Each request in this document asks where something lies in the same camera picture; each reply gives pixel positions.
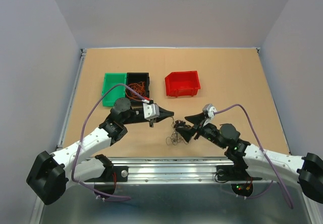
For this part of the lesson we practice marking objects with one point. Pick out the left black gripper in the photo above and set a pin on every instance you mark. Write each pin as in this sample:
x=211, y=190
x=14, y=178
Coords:
x=163, y=113

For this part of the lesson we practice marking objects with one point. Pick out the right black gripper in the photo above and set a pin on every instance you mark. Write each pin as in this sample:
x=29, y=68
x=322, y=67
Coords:
x=196, y=119

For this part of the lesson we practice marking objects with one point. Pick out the green plastic bin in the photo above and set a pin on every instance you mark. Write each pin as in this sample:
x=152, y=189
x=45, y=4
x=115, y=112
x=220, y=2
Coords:
x=110, y=80

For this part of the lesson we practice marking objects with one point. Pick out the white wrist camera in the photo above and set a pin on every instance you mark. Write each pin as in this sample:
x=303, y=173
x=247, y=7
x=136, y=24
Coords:
x=209, y=112
x=150, y=111

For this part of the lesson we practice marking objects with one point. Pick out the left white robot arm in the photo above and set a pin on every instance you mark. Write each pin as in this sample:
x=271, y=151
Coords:
x=53, y=173

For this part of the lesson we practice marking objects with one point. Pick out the black plastic bin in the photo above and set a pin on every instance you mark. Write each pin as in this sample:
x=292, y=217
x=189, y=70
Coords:
x=140, y=83

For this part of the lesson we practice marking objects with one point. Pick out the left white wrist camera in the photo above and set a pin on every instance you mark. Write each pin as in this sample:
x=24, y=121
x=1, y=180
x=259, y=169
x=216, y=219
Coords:
x=150, y=111

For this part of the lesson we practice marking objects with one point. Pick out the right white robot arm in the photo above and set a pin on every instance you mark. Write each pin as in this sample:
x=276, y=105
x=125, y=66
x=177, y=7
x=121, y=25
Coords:
x=254, y=161

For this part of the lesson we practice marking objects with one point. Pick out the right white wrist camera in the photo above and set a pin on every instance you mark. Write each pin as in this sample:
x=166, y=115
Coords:
x=209, y=112

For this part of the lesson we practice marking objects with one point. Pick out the red plastic bin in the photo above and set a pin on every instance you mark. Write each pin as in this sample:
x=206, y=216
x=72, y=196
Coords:
x=183, y=83

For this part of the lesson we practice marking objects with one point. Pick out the aluminium mounting rail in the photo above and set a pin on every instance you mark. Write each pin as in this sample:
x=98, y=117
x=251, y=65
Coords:
x=170, y=170

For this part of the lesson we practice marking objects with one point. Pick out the aluminium table side frame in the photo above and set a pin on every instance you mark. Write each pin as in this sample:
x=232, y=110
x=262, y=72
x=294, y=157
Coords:
x=60, y=143

